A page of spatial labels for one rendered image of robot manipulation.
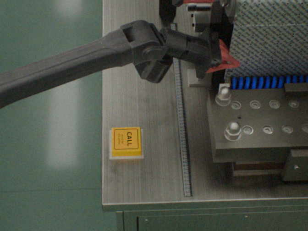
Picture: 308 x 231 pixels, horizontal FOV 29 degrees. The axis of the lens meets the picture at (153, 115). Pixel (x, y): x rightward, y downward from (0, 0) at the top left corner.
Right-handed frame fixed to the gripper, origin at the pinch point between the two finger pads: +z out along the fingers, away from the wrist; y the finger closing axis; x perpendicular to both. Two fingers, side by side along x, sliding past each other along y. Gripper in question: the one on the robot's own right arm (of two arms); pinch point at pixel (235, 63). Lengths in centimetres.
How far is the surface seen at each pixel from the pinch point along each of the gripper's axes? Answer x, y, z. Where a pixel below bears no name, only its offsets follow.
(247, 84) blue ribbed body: -2.2, 3.3, 4.2
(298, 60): 7.0, 0.3, 12.4
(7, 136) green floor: -131, -51, -20
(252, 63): 1.6, 0.3, 3.4
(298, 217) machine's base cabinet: -18.4, 26.0, 26.8
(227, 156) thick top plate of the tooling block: -8.4, 20.0, 0.4
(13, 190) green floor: -129, -25, -16
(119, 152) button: -26.3, 13.5, -17.4
